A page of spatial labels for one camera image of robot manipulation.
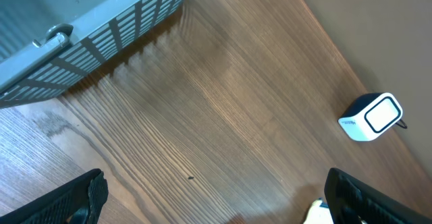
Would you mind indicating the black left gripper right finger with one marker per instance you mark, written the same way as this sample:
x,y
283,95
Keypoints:
x,y
352,201

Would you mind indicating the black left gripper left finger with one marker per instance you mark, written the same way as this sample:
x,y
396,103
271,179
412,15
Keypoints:
x,y
78,201

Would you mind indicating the white barcode scanner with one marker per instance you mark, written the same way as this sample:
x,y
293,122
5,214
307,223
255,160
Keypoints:
x,y
370,115

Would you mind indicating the yellow cracker bag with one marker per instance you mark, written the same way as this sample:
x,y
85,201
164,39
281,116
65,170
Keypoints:
x,y
318,213

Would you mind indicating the grey plastic basket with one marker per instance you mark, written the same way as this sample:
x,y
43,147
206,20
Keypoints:
x,y
47,46

